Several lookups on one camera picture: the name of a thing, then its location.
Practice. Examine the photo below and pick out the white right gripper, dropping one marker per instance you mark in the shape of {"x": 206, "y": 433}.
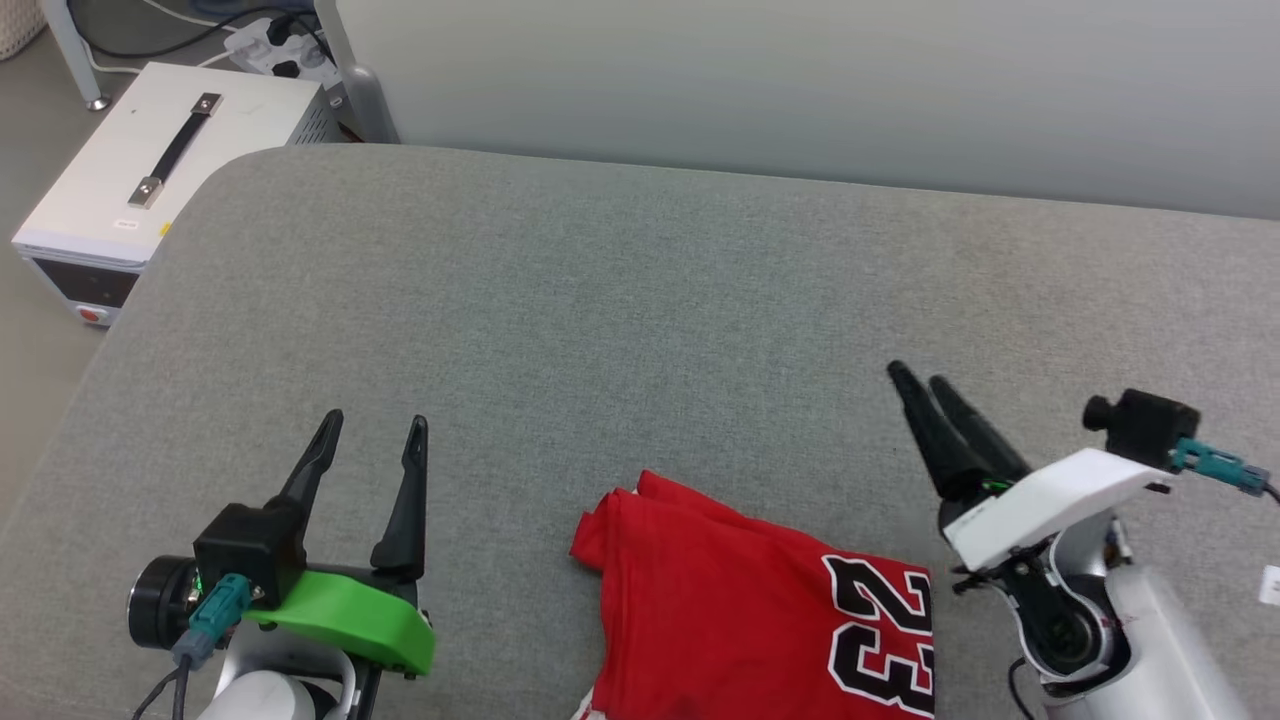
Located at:
{"x": 1040, "y": 505}

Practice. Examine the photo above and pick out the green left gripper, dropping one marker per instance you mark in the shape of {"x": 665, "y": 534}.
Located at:
{"x": 350, "y": 610}

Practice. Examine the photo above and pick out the red basketball jersey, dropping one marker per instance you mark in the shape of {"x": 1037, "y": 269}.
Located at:
{"x": 730, "y": 610}

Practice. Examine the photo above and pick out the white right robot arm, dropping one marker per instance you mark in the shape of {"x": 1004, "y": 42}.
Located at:
{"x": 1170, "y": 650}

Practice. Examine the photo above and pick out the white equipment box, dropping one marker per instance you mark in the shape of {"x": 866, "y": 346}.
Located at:
{"x": 100, "y": 200}

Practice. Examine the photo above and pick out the grey metal table leg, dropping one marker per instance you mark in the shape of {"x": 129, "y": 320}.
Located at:
{"x": 355, "y": 80}
{"x": 80, "y": 55}

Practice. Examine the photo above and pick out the white power strip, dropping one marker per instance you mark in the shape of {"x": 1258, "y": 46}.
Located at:
{"x": 275, "y": 50}

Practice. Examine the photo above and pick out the woven wicker basket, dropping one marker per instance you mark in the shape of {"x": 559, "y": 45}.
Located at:
{"x": 18, "y": 22}

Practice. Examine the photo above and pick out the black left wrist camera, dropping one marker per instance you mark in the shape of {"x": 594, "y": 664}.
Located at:
{"x": 240, "y": 550}

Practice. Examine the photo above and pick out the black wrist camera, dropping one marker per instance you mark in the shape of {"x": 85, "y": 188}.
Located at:
{"x": 240, "y": 550}
{"x": 1150, "y": 425}

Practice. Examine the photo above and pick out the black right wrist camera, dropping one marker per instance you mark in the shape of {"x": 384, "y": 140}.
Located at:
{"x": 1150, "y": 425}

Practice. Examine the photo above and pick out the teal left camera connector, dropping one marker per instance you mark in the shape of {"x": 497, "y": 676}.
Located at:
{"x": 215, "y": 615}

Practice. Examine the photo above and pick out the teal camera connector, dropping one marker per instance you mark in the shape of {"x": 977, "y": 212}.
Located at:
{"x": 215, "y": 615}
{"x": 1215, "y": 462}

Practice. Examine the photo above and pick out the teal right camera connector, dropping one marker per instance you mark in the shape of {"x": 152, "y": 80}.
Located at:
{"x": 1215, "y": 462}

